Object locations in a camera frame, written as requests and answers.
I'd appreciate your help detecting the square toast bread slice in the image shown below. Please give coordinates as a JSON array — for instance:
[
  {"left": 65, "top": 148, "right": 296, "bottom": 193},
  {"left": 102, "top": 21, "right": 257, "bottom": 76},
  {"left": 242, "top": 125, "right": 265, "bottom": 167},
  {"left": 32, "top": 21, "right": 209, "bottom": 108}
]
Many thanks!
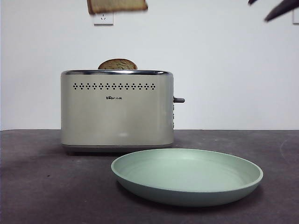
[{"left": 86, "top": 0, "right": 149, "bottom": 15}]

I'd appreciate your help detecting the pale green round plate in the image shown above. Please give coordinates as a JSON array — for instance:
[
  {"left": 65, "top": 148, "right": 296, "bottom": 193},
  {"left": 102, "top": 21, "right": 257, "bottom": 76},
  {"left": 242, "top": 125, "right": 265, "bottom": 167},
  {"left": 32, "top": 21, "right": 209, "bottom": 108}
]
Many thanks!
[{"left": 111, "top": 148, "right": 264, "bottom": 208}]

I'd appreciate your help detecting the round brown-crust bread slice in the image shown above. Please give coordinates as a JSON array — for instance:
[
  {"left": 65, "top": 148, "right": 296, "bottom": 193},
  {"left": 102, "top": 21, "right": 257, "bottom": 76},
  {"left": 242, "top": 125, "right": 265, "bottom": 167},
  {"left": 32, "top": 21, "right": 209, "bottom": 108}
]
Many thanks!
[{"left": 97, "top": 58, "right": 138, "bottom": 70}]

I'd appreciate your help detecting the cream two-slot toaster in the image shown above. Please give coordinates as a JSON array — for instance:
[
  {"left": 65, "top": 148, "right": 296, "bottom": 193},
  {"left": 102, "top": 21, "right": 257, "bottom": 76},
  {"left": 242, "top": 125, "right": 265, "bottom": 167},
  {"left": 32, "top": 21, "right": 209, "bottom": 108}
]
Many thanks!
[{"left": 60, "top": 69, "right": 175, "bottom": 156}]

